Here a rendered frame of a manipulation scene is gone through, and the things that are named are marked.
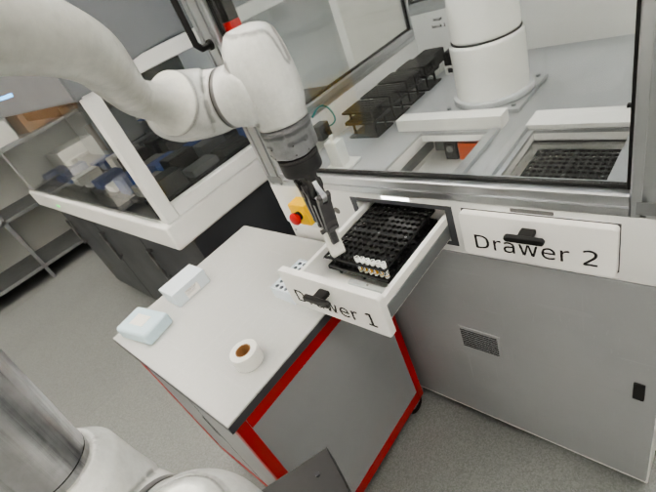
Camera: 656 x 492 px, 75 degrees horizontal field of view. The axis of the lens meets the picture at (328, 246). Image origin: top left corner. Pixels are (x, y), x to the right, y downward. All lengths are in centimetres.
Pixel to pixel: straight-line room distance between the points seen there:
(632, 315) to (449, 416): 88
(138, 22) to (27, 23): 116
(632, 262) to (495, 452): 91
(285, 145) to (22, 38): 42
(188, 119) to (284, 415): 71
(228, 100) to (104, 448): 51
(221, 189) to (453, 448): 123
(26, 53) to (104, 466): 45
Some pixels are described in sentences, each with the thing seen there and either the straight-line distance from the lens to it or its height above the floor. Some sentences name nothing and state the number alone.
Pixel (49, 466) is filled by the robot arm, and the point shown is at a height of 113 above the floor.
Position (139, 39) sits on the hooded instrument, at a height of 143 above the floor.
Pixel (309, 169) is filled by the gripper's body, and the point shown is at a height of 117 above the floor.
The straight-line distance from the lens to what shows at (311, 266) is 102.
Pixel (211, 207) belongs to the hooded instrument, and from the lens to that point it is 164.
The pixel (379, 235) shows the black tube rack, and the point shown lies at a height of 90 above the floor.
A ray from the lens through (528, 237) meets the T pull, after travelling 88.
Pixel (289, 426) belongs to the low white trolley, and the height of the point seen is 59.
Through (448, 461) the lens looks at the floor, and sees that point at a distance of 164.
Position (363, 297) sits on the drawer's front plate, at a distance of 82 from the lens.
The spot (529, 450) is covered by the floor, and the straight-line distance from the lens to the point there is 164.
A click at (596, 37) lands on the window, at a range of 76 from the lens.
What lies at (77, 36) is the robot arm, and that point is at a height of 147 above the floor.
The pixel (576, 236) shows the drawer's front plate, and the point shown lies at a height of 90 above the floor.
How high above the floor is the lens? 146
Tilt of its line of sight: 33 degrees down
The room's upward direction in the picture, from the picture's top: 24 degrees counter-clockwise
